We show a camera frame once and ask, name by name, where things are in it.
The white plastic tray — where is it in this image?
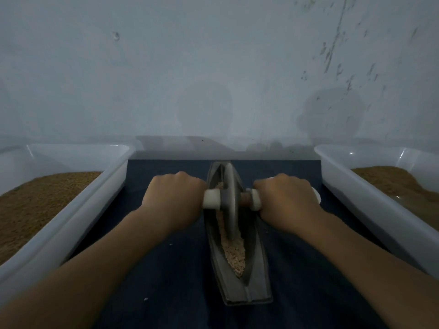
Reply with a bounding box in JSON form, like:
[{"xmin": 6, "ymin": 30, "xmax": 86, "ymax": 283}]
[
  {"xmin": 314, "ymin": 143, "xmax": 439, "ymax": 277},
  {"xmin": 0, "ymin": 143, "xmax": 136, "ymax": 306}
]

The boat-shaped metal grinding trough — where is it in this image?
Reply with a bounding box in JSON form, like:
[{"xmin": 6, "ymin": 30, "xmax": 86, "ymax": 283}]
[{"xmin": 204, "ymin": 161, "xmax": 274, "ymax": 306}]

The person's left forearm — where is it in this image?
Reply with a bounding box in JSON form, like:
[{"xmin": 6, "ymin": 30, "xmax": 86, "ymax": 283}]
[{"xmin": 0, "ymin": 209, "xmax": 174, "ymax": 329}]

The metal grinding wheel with handles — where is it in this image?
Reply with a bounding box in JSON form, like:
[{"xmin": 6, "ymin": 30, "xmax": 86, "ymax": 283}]
[{"xmin": 203, "ymin": 161, "xmax": 263, "ymax": 237}]

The dark blue tablecloth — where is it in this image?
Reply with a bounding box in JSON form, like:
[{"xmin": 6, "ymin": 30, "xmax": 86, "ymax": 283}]
[{"xmin": 69, "ymin": 159, "xmax": 392, "ymax": 329}]

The person's left hand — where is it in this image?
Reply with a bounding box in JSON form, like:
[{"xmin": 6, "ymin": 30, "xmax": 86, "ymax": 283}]
[{"xmin": 140, "ymin": 172, "xmax": 207, "ymax": 233}]

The small ground grain portion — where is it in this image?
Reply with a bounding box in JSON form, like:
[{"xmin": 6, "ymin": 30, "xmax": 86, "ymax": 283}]
[{"xmin": 215, "ymin": 205, "xmax": 247, "ymax": 278}]

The person's right forearm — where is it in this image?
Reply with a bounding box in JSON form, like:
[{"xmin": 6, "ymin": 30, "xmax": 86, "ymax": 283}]
[{"xmin": 296, "ymin": 212, "xmax": 439, "ymax": 329}]

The person's right hand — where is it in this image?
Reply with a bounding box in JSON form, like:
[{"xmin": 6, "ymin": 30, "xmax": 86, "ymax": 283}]
[{"xmin": 253, "ymin": 174, "xmax": 325, "ymax": 233}]

